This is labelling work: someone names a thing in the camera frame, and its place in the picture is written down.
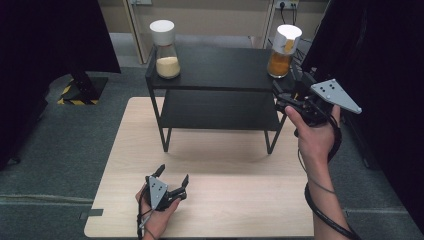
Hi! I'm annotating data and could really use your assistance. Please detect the thick black gripper cable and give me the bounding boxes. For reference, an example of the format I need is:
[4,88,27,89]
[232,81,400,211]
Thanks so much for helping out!
[293,113,363,240]

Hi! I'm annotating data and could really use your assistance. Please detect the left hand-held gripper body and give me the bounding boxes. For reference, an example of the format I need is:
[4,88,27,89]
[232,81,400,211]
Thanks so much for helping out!
[142,175,188,212]

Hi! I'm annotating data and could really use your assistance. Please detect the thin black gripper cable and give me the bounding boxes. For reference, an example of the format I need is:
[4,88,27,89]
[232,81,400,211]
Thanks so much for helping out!
[135,188,156,240]

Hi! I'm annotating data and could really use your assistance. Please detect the white metal frame post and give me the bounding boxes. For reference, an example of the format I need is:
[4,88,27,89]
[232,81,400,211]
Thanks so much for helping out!
[262,0,278,50]
[122,0,150,65]

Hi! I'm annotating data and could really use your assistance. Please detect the glass jar of orange powder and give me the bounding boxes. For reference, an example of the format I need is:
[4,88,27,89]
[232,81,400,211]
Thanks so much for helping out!
[266,23,303,79]

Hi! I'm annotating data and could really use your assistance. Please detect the dark floor tape piece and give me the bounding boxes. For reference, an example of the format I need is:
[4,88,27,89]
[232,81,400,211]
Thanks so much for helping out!
[78,208,105,221]

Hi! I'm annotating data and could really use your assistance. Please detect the person's right hand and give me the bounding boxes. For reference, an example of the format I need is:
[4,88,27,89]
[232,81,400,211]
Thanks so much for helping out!
[284,104,342,165]

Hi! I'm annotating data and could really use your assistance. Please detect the person's left hand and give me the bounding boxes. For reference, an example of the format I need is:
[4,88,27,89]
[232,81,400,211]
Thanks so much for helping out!
[134,184,183,240]

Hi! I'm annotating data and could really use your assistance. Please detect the white wall socket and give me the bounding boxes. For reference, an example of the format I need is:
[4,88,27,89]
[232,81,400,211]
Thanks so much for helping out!
[274,0,300,10]

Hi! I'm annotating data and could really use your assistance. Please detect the striped black stand base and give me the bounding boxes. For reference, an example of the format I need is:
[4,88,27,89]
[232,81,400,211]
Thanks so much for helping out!
[56,70,110,107]

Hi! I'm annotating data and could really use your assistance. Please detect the glass jar of pale powder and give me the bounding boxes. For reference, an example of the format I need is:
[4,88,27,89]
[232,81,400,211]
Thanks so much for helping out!
[149,19,182,80]

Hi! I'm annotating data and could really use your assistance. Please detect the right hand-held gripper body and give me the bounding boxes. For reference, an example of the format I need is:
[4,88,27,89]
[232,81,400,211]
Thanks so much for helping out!
[275,78,363,128]

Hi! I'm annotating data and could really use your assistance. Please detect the black metal shelf rack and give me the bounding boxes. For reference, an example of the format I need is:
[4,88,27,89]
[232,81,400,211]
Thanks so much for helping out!
[144,44,296,155]

